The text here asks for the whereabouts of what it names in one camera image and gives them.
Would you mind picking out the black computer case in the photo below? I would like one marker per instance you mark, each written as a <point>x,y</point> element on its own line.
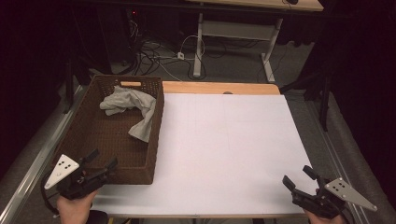
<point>116,34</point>

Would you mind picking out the metal floor rail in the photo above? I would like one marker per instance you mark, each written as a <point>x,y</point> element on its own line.
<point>34,168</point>
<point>336,161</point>

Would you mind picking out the white table sheet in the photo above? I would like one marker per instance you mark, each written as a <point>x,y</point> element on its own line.
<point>233,149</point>

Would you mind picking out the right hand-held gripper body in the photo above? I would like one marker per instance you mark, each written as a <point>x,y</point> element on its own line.
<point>337,191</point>

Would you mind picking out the white-framed desk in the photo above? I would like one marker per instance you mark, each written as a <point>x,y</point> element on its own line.
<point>236,30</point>

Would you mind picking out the black stand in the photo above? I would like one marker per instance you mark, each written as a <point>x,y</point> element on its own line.
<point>323,93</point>
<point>69,90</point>

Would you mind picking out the person's right hand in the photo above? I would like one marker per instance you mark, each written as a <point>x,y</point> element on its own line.
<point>320,220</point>

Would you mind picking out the brown woven basket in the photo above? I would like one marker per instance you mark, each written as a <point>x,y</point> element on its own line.
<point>102,140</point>

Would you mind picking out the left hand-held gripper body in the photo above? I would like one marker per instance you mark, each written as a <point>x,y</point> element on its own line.
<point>62,169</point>

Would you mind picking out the dark rounded object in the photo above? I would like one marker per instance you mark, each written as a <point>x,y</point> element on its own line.
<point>98,217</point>

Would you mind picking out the black computer mouse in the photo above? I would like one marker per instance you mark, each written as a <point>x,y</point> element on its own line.
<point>292,1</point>

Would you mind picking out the person's left hand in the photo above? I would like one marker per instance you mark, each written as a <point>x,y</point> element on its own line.
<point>74,208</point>

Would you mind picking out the white power adapter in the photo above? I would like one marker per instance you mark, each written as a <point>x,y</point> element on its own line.
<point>181,56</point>

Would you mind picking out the grey cloth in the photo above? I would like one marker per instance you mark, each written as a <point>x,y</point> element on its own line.
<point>137,104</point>

